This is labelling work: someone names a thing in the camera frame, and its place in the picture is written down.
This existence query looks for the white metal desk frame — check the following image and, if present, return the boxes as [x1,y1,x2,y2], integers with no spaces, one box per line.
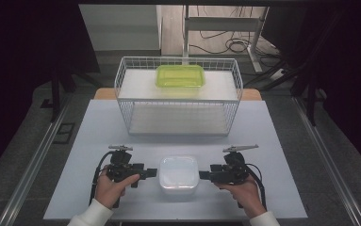
[182,5,271,74]

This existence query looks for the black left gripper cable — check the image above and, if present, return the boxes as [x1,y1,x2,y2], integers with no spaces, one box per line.
[89,151,117,206]

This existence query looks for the white wire basket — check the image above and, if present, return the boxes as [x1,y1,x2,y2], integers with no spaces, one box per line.
[114,56,244,137]

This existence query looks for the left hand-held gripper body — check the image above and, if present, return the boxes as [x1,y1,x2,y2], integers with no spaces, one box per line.
[106,144,147,184]

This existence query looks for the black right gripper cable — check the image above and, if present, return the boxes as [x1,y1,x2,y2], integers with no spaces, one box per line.
[243,162,268,211]

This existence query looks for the aluminium floor rail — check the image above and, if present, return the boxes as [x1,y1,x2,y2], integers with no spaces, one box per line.
[0,93,73,226]
[290,93,361,226]

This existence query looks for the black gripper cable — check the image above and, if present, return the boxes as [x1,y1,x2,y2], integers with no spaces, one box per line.
[89,151,117,206]
[243,162,268,211]

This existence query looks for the wooden table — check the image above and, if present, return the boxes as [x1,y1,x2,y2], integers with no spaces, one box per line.
[92,87,263,102]

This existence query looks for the person's left hand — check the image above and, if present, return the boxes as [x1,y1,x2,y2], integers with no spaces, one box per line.
[94,165,141,210]

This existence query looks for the green lid plastic container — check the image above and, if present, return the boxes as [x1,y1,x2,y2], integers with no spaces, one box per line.
[155,64,206,90]

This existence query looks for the white plastic container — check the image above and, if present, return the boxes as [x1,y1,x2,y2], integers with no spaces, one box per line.
[158,154,201,195]

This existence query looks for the black metal stand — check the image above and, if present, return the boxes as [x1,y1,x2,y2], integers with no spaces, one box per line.
[243,58,327,127]
[39,60,102,124]

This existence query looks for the white cabinet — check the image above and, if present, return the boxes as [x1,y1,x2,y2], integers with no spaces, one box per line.
[78,4,164,57]

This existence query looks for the person's right hand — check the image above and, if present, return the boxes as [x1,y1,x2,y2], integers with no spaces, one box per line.
[214,174,263,219]

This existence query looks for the black floor cables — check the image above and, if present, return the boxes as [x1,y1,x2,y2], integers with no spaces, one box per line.
[189,6,280,58]

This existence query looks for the dark curtain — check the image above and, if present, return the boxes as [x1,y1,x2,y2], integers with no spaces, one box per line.
[0,0,102,184]
[261,5,361,181]

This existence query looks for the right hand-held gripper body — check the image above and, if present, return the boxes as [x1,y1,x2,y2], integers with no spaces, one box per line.
[209,143,252,186]

